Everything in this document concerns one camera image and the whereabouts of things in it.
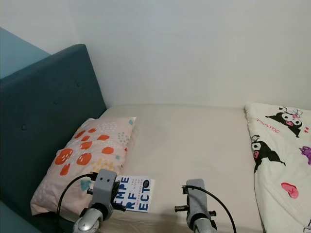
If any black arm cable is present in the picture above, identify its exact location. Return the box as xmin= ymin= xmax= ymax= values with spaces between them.
xmin=183 ymin=185 xmax=238 ymax=233
xmin=56 ymin=172 xmax=99 ymax=233

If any cream cartoon print blanket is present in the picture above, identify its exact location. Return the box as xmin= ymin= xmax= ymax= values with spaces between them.
xmin=244 ymin=102 xmax=311 ymax=233

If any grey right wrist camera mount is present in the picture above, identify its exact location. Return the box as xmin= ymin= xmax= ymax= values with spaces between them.
xmin=186 ymin=179 xmax=210 ymax=222

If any blue padded headboard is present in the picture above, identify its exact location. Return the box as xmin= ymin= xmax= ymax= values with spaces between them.
xmin=0 ymin=44 xmax=108 ymax=233

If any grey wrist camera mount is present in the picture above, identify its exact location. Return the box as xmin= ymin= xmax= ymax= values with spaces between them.
xmin=92 ymin=169 xmax=119 ymax=210
xmin=186 ymin=179 xmax=210 ymax=222

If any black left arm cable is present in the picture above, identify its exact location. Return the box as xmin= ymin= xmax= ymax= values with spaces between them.
xmin=56 ymin=172 xmax=99 ymax=233

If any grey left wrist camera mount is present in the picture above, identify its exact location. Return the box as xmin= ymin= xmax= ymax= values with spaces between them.
xmin=92 ymin=169 xmax=119 ymax=210

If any pink pillow with orange patches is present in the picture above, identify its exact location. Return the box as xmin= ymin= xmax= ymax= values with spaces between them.
xmin=30 ymin=116 xmax=137 ymax=217

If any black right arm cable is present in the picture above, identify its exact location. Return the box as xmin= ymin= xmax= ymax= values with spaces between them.
xmin=183 ymin=185 xmax=238 ymax=233

